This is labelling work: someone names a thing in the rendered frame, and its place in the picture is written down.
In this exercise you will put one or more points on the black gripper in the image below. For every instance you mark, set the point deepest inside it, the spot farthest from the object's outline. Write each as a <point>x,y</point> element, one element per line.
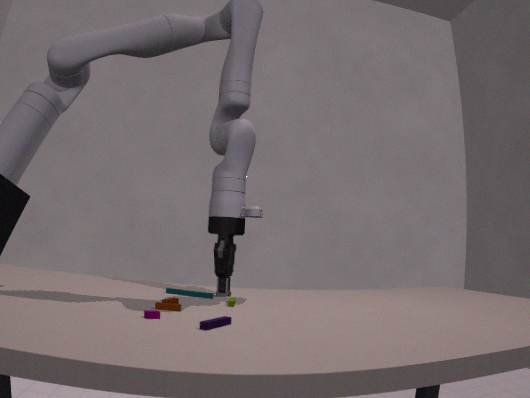
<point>226,228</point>

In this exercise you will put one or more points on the purple rod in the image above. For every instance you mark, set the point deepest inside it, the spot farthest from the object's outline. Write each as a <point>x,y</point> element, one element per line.
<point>215,323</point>

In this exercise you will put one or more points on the magenta rod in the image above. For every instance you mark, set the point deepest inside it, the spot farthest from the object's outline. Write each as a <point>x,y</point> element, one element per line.
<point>151,314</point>

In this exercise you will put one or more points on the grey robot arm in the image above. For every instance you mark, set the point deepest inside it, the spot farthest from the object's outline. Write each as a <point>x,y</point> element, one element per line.
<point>28,122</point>

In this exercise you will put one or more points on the turquoise rod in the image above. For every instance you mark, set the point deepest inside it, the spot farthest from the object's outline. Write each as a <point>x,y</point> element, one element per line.
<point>190,293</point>

